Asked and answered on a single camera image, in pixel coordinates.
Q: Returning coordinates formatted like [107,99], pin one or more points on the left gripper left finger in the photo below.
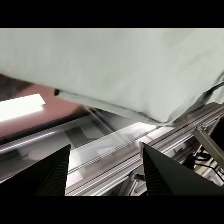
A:
[50,176]

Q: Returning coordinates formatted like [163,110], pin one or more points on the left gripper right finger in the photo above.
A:
[166,176]

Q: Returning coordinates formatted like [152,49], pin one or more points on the pale green shirt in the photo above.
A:
[126,66]

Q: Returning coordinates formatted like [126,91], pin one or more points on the silver frame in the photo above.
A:
[140,156]

